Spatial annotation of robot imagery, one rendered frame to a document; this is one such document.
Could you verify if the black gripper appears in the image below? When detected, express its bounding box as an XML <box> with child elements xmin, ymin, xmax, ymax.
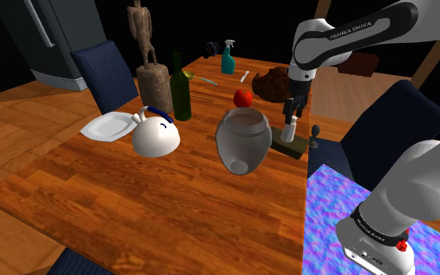
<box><xmin>282</xmin><ymin>78</ymin><xmax>309</xmax><ymax>120</ymax></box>

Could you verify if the white shaker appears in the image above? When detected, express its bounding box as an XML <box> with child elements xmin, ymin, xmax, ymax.
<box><xmin>280</xmin><ymin>115</ymin><xmax>299</xmax><ymax>144</ymax></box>

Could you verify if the small dark grey figure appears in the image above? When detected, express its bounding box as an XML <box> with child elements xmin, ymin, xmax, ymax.
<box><xmin>308</xmin><ymin>124</ymin><xmax>322</xmax><ymax>150</ymax></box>

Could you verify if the dark green flat block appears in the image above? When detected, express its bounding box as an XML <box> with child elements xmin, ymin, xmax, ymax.
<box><xmin>270</xmin><ymin>126</ymin><xmax>309</xmax><ymax>160</ymax></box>

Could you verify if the red apple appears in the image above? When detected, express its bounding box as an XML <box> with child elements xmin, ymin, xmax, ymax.
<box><xmin>232</xmin><ymin>87</ymin><xmax>254</xmax><ymax>109</ymax></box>

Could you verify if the clear glass vase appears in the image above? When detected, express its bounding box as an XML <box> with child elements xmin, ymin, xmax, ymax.
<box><xmin>214</xmin><ymin>106</ymin><xmax>274</xmax><ymax>177</ymax></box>

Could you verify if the teal spray bottle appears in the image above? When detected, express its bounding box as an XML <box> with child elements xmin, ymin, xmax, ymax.
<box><xmin>220</xmin><ymin>39</ymin><xmax>237</xmax><ymax>76</ymax></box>

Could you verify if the purple patterned robot stand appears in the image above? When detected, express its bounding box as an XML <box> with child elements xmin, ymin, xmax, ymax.
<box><xmin>302</xmin><ymin>162</ymin><xmax>440</xmax><ymax>275</ymax></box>

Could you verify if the dark blue chair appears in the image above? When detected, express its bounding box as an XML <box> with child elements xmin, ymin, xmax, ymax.
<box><xmin>46</xmin><ymin>248</ymin><xmax>116</xmax><ymax>275</ymax></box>
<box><xmin>70</xmin><ymin>39</ymin><xmax>141</xmax><ymax>116</ymax></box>
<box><xmin>306</xmin><ymin>78</ymin><xmax>440</xmax><ymax>192</ymax></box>

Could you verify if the black round brush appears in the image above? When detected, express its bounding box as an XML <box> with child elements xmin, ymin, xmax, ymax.
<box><xmin>205</xmin><ymin>40</ymin><xmax>220</xmax><ymax>59</ymax></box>

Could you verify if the dark green glass bottle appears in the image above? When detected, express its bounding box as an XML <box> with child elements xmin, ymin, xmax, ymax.
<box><xmin>169</xmin><ymin>51</ymin><xmax>193</xmax><ymax>123</ymax></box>

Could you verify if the brown wooden figure statue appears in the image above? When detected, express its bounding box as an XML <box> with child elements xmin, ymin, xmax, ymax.
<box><xmin>126</xmin><ymin>0</ymin><xmax>175</xmax><ymax>115</ymax></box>

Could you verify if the wooden dining table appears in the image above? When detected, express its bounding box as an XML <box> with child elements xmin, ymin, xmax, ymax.
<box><xmin>0</xmin><ymin>55</ymin><xmax>313</xmax><ymax>275</ymax></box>

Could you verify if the white plate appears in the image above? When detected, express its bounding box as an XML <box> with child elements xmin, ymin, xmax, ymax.
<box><xmin>79</xmin><ymin>111</ymin><xmax>139</xmax><ymax>144</ymax></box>

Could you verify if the dark grey refrigerator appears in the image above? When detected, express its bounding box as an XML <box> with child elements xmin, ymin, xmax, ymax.
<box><xmin>0</xmin><ymin>0</ymin><xmax>108</xmax><ymax>92</ymax></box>

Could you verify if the golden ladle with blue handle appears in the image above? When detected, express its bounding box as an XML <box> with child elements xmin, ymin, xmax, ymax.
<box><xmin>182</xmin><ymin>70</ymin><xmax>218</xmax><ymax>87</ymax></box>

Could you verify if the white kettle with blue handle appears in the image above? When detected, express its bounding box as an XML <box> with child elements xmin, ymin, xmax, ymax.
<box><xmin>131</xmin><ymin>105</ymin><xmax>181</xmax><ymax>159</ymax></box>

